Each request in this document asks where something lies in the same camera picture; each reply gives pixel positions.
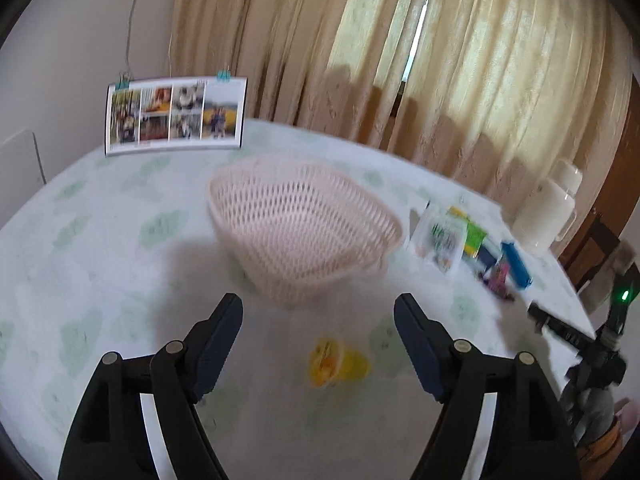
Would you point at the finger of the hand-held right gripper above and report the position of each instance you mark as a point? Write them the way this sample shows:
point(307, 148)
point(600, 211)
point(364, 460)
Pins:
point(562, 329)

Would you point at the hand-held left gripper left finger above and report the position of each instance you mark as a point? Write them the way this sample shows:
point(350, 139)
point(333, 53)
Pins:
point(215, 355)

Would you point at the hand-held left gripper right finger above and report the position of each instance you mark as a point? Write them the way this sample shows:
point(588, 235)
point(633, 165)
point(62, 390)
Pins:
point(422, 360)

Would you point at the yellow jelly cup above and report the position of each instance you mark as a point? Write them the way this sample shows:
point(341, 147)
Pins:
point(345, 365)

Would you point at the pink snack packet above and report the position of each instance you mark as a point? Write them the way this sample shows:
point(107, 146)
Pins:
point(497, 280)

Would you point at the green yellow peanut packet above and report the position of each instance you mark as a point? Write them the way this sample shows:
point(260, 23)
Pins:
point(475, 237)

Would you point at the pink plastic mesh basket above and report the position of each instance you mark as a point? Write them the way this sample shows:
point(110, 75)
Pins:
point(300, 220)

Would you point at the grey orange cloth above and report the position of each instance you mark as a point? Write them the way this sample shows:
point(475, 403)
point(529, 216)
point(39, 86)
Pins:
point(595, 420)

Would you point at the dark wooden chair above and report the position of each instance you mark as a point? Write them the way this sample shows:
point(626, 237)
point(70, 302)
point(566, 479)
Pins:
point(595, 260)

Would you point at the dark blue snack packet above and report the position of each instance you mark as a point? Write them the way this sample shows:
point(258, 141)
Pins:
point(487, 255)

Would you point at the white thermos jug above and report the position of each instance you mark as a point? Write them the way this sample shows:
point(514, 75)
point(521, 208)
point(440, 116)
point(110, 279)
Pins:
point(545, 210)

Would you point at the green cloud print tablecloth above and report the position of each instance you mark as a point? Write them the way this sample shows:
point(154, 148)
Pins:
point(100, 260)

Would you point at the photo collage card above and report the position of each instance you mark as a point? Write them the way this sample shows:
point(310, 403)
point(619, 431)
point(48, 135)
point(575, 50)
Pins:
point(175, 115)

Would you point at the white panel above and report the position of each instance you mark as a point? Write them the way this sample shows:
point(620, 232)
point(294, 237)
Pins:
point(20, 160)

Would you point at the teal binder clip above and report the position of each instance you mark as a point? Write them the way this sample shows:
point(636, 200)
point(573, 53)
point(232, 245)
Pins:
point(122, 82)
point(223, 75)

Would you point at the beige patterned curtain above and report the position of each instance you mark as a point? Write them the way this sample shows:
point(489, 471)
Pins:
point(300, 35)

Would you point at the brown wooden door frame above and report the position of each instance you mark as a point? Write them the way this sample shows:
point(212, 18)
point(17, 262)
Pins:
point(620, 160)

